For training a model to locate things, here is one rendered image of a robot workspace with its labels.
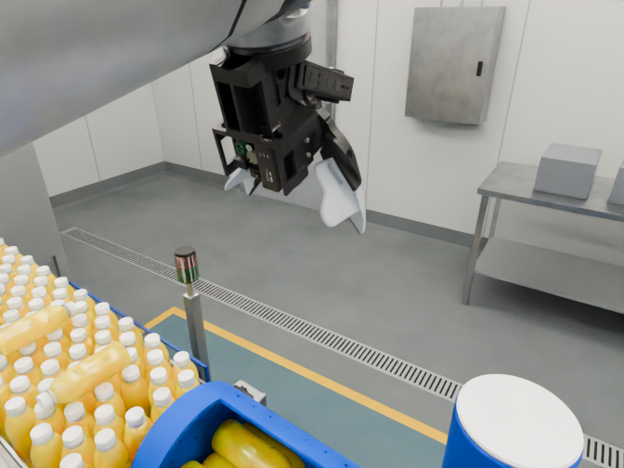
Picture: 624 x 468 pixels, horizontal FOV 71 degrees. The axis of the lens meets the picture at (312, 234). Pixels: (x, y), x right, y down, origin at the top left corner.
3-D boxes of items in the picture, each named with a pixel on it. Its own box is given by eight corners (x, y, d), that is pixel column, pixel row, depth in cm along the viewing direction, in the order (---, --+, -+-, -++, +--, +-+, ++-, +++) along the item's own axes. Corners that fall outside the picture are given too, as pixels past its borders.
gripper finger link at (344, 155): (331, 200, 44) (280, 129, 41) (340, 189, 45) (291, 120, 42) (365, 188, 41) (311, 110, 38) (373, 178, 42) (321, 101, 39)
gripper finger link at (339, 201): (339, 262, 43) (284, 188, 40) (366, 225, 47) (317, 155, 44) (361, 258, 41) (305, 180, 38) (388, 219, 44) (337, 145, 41)
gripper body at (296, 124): (224, 181, 42) (188, 56, 33) (275, 136, 46) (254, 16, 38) (291, 203, 38) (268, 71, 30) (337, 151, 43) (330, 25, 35)
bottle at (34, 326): (-12, 334, 114) (59, 301, 127) (1, 357, 114) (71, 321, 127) (-8, 331, 109) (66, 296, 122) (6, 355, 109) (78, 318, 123)
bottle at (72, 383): (132, 370, 110) (58, 419, 96) (115, 353, 112) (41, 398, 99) (132, 351, 106) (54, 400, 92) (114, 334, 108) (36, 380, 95)
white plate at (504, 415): (603, 420, 102) (601, 423, 103) (492, 357, 121) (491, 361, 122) (552, 497, 86) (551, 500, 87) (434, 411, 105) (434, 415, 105)
